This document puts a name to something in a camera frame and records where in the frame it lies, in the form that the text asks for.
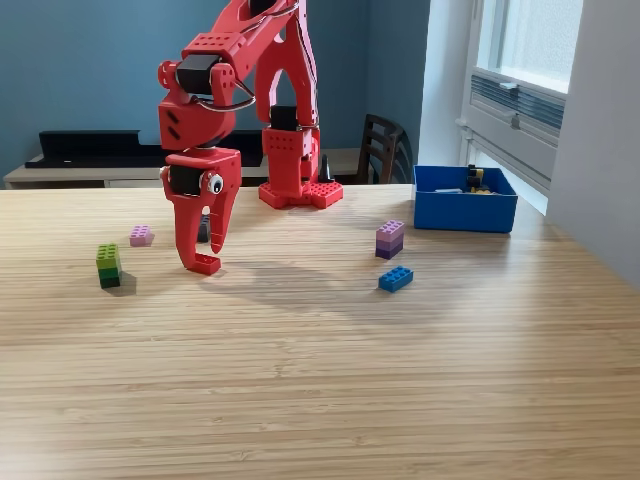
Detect red brick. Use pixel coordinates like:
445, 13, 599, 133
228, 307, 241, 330
187, 252, 222, 276

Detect pink brick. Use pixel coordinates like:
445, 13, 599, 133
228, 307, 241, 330
128, 224, 154, 248

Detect green brick stack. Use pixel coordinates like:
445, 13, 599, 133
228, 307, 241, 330
95, 242, 123, 290

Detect yellow toy digger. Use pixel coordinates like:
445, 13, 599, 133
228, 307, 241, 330
464, 163, 494, 196

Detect blue plastic bin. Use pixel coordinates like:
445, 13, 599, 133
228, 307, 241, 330
412, 164, 519, 235

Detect pale wooden sideboard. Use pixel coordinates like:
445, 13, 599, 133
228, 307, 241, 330
2, 147, 374, 190

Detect dark wooden chair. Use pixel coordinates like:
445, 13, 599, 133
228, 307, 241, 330
355, 113, 414, 186

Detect purple brick stack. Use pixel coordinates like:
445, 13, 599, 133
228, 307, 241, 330
374, 219, 406, 260

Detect blue brick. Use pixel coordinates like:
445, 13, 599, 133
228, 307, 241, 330
377, 265, 415, 294

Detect grey window vent grille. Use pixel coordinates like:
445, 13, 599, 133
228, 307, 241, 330
469, 73, 567, 132

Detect thin robot motor cable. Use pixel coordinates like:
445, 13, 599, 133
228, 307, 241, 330
192, 74, 257, 113

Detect white window frame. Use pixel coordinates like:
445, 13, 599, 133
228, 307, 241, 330
469, 0, 586, 96

